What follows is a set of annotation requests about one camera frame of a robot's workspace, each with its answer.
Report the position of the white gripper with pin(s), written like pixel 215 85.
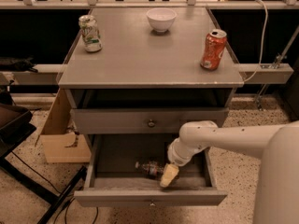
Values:
pixel 175 157

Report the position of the clear plastic water bottle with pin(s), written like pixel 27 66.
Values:
pixel 151 169

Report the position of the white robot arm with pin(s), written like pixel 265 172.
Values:
pixel 276 146

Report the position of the closed grey top drawer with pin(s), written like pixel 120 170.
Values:
pixel 142 120

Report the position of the open grey middle drawer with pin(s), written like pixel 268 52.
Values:
pixel 118 174

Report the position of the grey drawer cabinet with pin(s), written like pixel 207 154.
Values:
pixel 137 68

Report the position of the cardboard box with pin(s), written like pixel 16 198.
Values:
pixel 60 140

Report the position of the red orange soda can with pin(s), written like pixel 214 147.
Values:
pixel 214 47

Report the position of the white ceramic bowl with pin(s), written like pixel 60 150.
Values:
pixel 161 18

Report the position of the black stand base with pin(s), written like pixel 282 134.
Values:
pixel 19 205

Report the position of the green white soda can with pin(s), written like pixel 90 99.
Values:
pixel 90 33

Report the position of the black cloth on ledge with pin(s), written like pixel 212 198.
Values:
pixel 17 64

